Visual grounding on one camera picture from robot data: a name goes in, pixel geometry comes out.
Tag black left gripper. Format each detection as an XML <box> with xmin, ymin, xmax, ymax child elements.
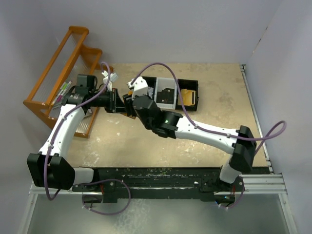
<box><xmin>89</xmin><ymin>88</ymin><xmax>127</xmax><ymax>113</ymax></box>

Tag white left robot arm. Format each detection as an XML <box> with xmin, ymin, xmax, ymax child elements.
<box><xmin>27</xmin><ymin>71</ymin><xmax>124</xmax><ymax>191</ymax></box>

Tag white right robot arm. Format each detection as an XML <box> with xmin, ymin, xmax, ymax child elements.
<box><xmin>123</xmin><ymin>95</ymin><xmax>256</xmax><ymax>191</ymax></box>

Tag white cards in box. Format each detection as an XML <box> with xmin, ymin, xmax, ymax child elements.
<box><xmin>148</xmin><ymin>86</ymin><xmax>156</xmax><ymax>99</ymax></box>

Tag black three-compartment organizer box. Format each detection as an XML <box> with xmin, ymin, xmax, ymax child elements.
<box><xmin>142</xmin><ymin>76</ymin><xmax>199</xmax><ymax>112</ymax></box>

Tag black item in box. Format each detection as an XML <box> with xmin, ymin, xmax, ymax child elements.
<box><xmin>156</xmin><ymin>88</ymin><xmax>175</xmax><ymax>104</ymax></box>

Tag orange wooden tiered rack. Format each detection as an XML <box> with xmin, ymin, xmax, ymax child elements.
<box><xmin>23</xmin><ymin>26</ymin><xmax>102</xmax><ymax>128</ymax></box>

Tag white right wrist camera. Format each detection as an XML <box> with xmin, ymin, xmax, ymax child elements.
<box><xmin>127</xmin><ymin>77</ymin><xmax>148</xmax><ymax>100</ymax></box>

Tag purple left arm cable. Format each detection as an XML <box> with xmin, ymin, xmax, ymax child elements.
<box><xmin>45</xmin><ymin>61</ymin><xmax>114</xmax><ymax>201</ymax></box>

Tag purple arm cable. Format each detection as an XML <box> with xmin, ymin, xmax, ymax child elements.
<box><xmin>45</xmin><ymin>61</ymin><xmax>114</xmax><ymax>201</ymax></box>
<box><xmin>131</xmin><ymin>62</ymin><xmax>286</xmax><ymax>156</ymax></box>

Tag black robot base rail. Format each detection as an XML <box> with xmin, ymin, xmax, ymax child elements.
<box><xmin>73</xmin><ymin>167</ymin><xmax>244</xmax><ymax>203</ymax></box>

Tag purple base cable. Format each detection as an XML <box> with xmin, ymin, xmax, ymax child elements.
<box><xmin>81</xmin><ymin>179</ymin><xmax>132</xmax><ymax>215</ymax></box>

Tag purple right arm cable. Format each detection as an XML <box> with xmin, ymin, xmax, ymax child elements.
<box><xmin>131</xmin><ymin>62</ymin><xmax>286</xmax><ymax>156</ymax></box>

